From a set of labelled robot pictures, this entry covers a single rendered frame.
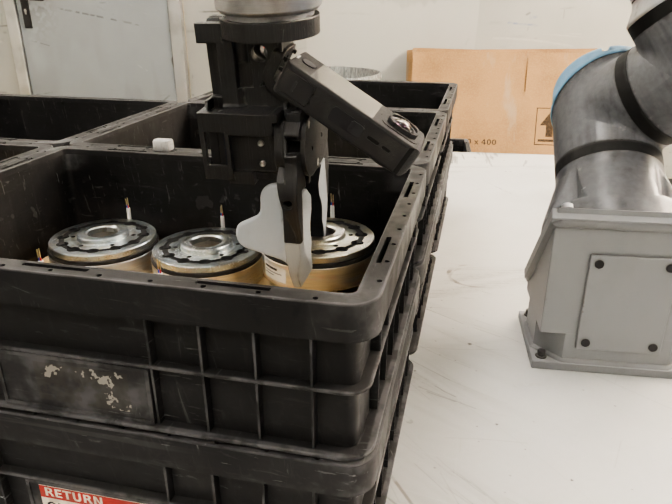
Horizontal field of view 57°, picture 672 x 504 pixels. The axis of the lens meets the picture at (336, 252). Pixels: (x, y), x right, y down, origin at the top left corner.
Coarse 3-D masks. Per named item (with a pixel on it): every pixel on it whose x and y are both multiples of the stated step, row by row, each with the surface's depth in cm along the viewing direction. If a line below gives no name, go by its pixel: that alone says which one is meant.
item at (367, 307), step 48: (384, 240) 42; (0, 288) 38; (48, 288) 37; (96, 288) 37; (144, 288) 36; (192, 288) 35; (240, 288) 35; (288, 288) 35; (384, 288) 35; (288, 336) 35; (336, 336) 34
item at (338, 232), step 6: (330, 222) 58; (330, 228) 57; (336, 228) 56; (342, 228) 56; (336, 234) 55; (342, 234) 55; (312, 240) 54; (318, 240) 54; (324, 240) 54; (330, 240) 54; (336, 240) 55
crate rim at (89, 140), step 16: (160, 112) 86; (400, 112) 87; (416, 112) 86; (432, 112) 86; (112, 128) 76; (128, 128) 78; (432, 128) 76; (80, 144) 68; (96, 144) 68; (112, 144) 68; (432, 144) 68; (336, 160) 62; (352, 160) 62; (368, 160) 62; (416, 160) 62; (432, 160) 65
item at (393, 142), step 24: (288, 72) 43; (312, 72) 44; (288, 96) 44; (312, 96) 44; (336, 96) 43; (360, 96) 46; (336, 120) 44; (360, 120) 43; (384, 120) 44; (408, 120) 46; (360, 144) 44; (384, 144) 44; (408, 144) 44; (408, 168) 45
